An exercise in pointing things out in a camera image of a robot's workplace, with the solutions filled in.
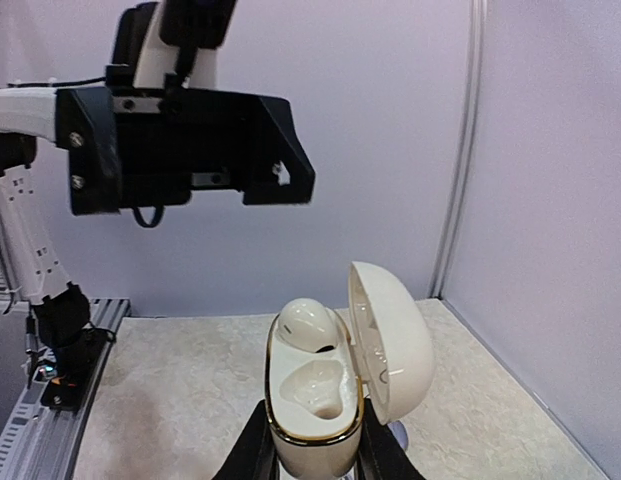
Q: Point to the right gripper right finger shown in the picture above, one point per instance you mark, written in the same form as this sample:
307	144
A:
380	455

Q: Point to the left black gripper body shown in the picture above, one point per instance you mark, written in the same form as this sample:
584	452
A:
171	143

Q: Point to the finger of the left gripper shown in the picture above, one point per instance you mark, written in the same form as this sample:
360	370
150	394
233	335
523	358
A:
280	172
86	128

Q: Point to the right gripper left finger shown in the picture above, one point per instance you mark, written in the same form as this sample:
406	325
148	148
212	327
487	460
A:
253	456

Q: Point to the cream earbud charging case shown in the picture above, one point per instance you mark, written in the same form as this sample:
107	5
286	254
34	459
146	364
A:
315	401

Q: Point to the cream white earbud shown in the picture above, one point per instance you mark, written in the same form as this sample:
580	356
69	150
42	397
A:
306	325

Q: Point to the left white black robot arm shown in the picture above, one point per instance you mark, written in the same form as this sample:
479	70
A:
29	261

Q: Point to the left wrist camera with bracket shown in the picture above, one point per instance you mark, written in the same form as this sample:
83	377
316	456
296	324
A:
169	44

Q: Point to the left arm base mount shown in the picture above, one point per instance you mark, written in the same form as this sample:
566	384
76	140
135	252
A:
63	347

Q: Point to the aluminium front rail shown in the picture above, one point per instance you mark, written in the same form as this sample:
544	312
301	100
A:
42	437

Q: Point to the left aluminium frame post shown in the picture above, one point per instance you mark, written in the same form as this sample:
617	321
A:
464	151

